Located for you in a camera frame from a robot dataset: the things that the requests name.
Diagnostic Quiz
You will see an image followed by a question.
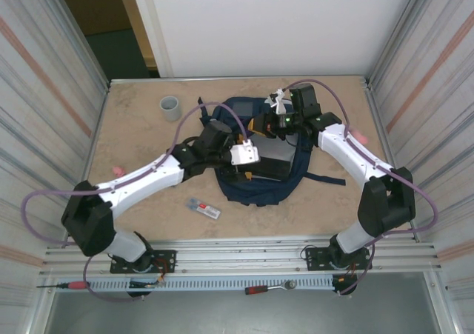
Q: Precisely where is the navy blue backpack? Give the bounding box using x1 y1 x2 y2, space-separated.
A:
198 96 347 207

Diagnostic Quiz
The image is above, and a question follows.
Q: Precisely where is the silver pack with red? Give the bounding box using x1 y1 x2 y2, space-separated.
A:
187 196 222 219

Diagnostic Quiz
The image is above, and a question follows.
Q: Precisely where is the grey plastic cup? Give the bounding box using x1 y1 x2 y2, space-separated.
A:
158 96 181 122

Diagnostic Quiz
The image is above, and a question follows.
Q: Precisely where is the pink plush toy, red dotted dress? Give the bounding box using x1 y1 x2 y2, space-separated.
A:
351 126 369 145

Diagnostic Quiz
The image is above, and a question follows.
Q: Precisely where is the aluminium rail frame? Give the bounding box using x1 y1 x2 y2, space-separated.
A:
43 237 441 275

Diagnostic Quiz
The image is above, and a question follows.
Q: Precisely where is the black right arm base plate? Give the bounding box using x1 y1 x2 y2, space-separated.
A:
304 247 373 272

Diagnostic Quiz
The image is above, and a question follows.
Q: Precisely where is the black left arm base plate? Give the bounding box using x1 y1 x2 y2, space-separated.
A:
110 250 178 275

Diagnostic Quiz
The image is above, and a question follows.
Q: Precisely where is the red-handled ratchet wrench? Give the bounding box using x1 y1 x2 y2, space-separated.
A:
244 279 297 296

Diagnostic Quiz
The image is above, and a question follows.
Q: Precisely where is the white slotted cable duct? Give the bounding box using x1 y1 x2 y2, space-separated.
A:
88 276 334 293

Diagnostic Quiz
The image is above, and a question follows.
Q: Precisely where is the black wired connector block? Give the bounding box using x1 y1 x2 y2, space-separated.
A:
332 273 359 297
127 278 167 299

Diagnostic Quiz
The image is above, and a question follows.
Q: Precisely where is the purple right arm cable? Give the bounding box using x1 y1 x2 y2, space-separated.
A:
277 81 440 297

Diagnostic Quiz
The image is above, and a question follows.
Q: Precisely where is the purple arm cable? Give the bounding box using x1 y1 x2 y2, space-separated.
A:
21 103 251 304
277 81 440 297

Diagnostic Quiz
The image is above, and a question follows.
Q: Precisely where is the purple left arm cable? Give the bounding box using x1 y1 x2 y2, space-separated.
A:
21 103 251 304

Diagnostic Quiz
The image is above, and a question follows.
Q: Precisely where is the red-handled screwdriver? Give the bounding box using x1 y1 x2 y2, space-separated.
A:
36 281 90 290

